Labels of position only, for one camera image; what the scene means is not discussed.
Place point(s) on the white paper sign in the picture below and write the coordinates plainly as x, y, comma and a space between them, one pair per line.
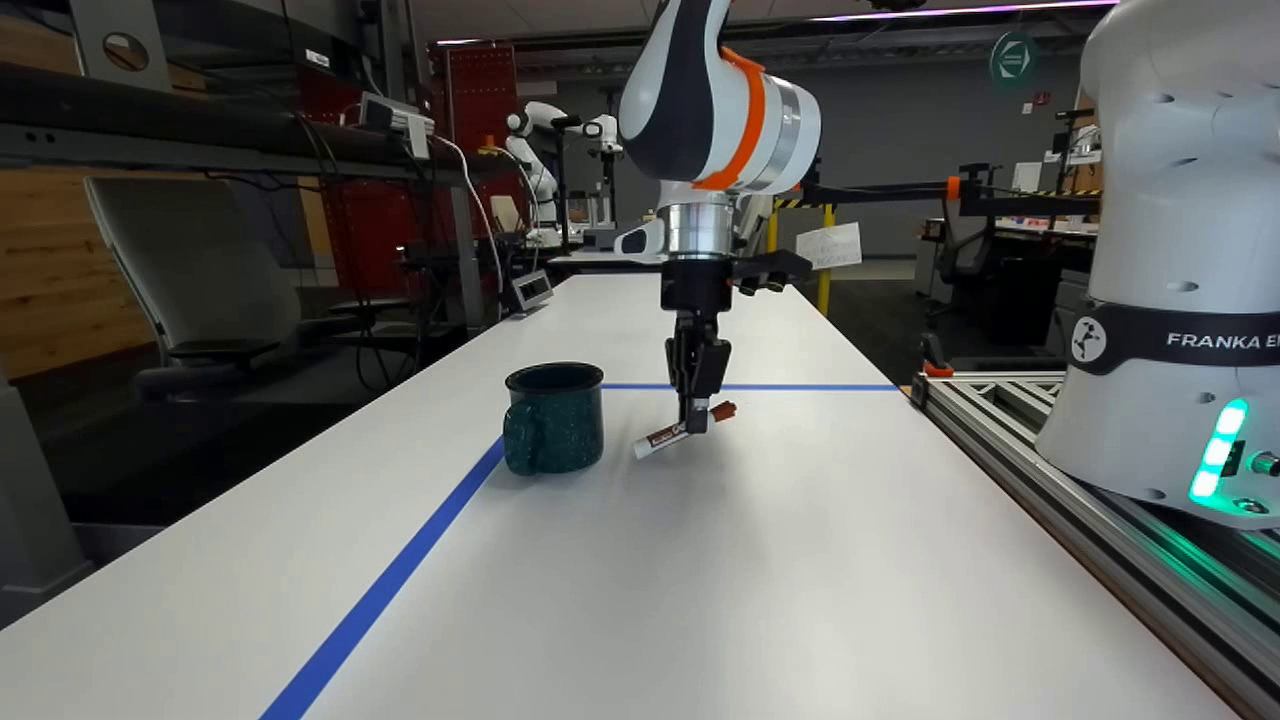
829, 245

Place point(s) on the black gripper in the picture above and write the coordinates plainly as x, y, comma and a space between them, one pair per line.
697, 300

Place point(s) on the black equipment cart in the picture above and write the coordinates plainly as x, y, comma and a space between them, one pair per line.
1002, 281

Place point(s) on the short yellow post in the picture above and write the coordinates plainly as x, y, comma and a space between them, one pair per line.
768, 239

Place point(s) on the aluminium extrusion base frame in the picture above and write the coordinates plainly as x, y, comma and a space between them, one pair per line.
1106, 534

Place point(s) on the dark metal shelf beam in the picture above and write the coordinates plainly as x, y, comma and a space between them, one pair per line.
161, 127

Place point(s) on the plywood panel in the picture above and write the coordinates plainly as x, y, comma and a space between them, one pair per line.
52, 267

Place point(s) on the red cabinet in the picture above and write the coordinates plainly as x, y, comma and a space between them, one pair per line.
474, 92

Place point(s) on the short blue tape strip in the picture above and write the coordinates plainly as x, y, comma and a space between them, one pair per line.
803, 389

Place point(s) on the dark green enamel mug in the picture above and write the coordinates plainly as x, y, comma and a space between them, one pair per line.
552, 427

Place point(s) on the white power adapter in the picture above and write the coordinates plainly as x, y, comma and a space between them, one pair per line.
401, 122

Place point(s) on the long blue tape strip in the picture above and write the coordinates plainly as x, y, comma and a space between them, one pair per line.
386, 585

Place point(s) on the small grey display device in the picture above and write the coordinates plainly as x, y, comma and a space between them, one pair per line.
529, 288

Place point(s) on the tall yellow post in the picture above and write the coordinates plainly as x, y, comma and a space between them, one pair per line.
825, 298

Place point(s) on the grey office chair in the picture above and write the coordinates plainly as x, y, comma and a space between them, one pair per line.
201, 267

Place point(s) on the small white background robot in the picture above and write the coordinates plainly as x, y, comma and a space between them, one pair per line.
540, 167

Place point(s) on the black bar with orange clamps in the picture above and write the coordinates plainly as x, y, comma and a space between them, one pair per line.
933, 190

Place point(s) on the white marker with red cap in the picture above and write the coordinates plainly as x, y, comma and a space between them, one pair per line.
665, 436

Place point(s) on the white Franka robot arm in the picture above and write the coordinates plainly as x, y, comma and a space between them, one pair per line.
1175, 201

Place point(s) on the white background table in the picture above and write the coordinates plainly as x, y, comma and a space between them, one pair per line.
602, 260

